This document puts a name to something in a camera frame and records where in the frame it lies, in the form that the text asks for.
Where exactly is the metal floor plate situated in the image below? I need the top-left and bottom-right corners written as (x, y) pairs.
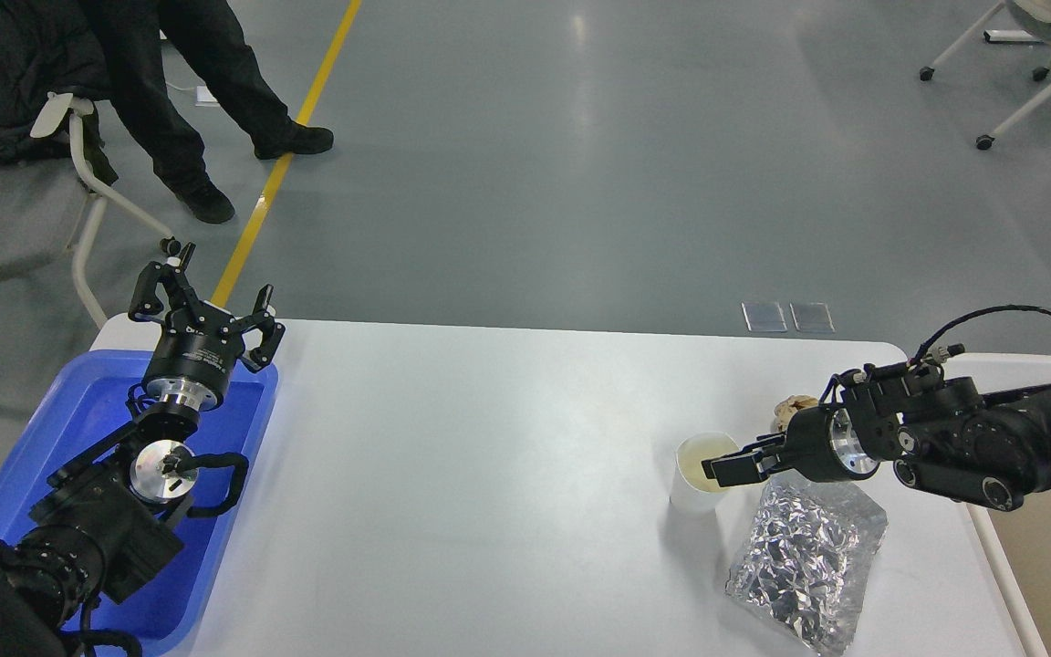
top-left (741, 302), bottom-right (789, 333)
top-left (789, 302), bottom-right (836, 334)

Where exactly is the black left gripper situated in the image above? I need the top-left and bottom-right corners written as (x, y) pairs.
top-left (128, 242), bottom-right (286, 408)

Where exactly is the left metal floor plate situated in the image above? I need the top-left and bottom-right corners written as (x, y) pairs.
top-left (741, 302), bottom-right (789, 333)

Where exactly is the right metal floor plate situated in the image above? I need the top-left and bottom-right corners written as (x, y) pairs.
top-left (789, 302), bottom-right (836, 334)

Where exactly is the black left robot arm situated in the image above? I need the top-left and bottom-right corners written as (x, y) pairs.
top-left (0, 243), bottom-right (286, 656)

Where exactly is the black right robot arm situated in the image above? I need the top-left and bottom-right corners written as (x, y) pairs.
top-left (701, 308), bottom-right (1051, 512)

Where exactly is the white rolling chair frame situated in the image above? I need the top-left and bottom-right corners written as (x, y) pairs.
top-left (919, 0), bottom-right (1051, 185)

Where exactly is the white paper cup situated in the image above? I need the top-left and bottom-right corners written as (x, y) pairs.
top-left (669, 432), bottom-right (739, 515)

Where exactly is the white chair with black jacket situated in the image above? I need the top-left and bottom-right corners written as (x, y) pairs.
top-left (0, 1), bottom-right (181, 326)

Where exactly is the crumpled silver foil bag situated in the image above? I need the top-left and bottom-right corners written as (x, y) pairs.
top-left (724, 473), bottom-right (889, 656)

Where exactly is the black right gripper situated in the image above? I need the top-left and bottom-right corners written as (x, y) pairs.
top-left (701, 406), bottom-right (879, 489)

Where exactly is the person in black clothes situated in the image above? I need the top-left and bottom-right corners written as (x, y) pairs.
top-left (78, 0), bottom-right (335, 225)

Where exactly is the crumpled brown paper ball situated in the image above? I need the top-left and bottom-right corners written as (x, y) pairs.
top-left (772, 395), bottom-right (820, 433)

